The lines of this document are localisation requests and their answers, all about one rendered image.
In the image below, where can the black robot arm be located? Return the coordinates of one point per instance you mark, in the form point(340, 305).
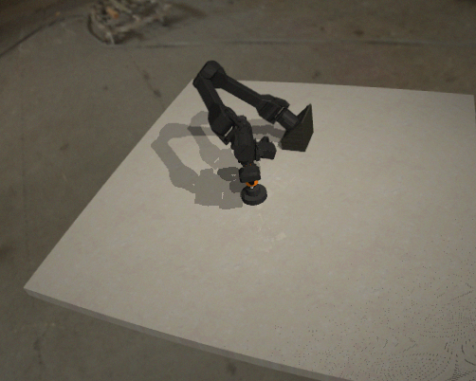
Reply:
point(221, 118)

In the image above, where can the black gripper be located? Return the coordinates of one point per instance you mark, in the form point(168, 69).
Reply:
point(249, 173)

